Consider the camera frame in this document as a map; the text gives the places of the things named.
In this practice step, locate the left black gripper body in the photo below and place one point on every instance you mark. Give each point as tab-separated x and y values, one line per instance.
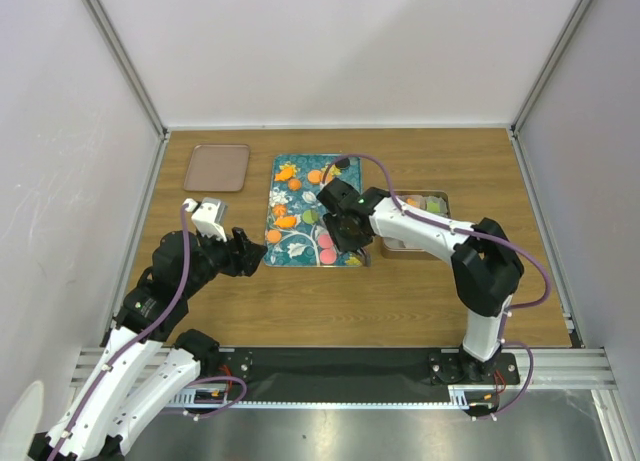
219	256

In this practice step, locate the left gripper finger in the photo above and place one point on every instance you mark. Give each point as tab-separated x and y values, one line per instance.
251	258
241	239

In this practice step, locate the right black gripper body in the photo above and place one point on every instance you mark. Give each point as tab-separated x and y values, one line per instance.
342	237

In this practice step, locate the orange shell cookie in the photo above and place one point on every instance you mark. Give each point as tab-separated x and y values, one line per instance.
273	236

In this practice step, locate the green sandwich cookie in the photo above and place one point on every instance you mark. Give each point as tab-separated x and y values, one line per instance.
433	208
310	216

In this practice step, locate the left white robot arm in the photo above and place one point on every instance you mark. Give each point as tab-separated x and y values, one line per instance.
114	407

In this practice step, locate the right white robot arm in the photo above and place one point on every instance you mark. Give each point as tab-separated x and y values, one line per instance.
486	271

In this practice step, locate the pink sandwich cookie upper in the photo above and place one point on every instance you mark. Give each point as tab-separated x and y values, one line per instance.
325	241

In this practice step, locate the pink sandwich cookie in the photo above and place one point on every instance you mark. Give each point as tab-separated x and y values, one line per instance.
325	241
328	256

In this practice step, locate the teal floral serving tray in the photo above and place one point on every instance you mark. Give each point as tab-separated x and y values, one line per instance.
295	233

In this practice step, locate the orange fish cookie lower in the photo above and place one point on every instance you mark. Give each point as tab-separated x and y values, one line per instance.
286	222

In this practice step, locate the orange fish cookie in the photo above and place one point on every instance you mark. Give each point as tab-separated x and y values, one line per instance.
286	222
285	173

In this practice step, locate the orange flower cookie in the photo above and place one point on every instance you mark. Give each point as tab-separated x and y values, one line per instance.
279	210

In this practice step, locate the pink sandwich cookie lower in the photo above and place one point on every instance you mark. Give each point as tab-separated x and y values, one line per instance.
328	256

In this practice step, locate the black sandwich cookie top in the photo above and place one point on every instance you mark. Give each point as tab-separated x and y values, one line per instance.
343	164

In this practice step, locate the orange swirl cookie top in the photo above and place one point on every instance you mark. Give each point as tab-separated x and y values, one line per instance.
294	184

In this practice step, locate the orange fish cookie top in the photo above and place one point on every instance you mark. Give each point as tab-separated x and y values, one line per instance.
285	173

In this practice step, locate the brown cookie tin box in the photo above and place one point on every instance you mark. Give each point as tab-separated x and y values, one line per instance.
397	249

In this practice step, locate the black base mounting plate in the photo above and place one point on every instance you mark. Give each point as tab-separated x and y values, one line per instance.
362	375

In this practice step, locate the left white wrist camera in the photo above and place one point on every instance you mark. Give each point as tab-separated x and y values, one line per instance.
208	216

